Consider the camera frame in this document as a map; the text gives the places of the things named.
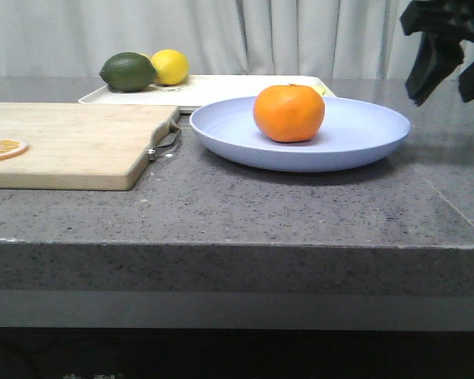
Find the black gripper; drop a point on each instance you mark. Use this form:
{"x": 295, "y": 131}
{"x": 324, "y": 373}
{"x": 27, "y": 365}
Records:
{"x": 443, "y": 24}

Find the orange mandarin fruit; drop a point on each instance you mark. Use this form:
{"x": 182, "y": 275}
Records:
{"x": 289, "y": 113}

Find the light blue plate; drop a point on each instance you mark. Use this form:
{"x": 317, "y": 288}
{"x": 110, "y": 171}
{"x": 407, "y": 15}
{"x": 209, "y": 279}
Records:
{"x": 354, "y": 133}

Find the white plastic tray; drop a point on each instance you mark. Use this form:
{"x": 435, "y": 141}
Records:
{"x": 200, "y": 90}

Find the pale yellow fruit pieces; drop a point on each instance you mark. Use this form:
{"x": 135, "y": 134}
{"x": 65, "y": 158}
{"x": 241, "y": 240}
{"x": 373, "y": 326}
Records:
{"x": 320, "y": 90}

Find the yellow lemon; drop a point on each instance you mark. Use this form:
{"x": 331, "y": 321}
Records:
{"x": 171, "y": 66}

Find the green lime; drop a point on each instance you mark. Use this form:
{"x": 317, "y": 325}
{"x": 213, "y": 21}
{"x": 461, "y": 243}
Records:
{"x": 128, "y": 72}

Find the wooden cutting board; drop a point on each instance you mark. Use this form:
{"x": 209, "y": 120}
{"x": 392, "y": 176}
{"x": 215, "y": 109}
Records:
{"x": 81, "y": 146}

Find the grey-white curtain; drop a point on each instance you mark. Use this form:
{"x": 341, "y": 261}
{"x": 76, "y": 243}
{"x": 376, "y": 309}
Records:
{"x": 326, "y": 39}

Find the orange slice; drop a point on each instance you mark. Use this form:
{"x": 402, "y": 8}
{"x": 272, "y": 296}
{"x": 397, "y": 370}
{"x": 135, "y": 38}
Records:
{"x": 10, "y": 148}

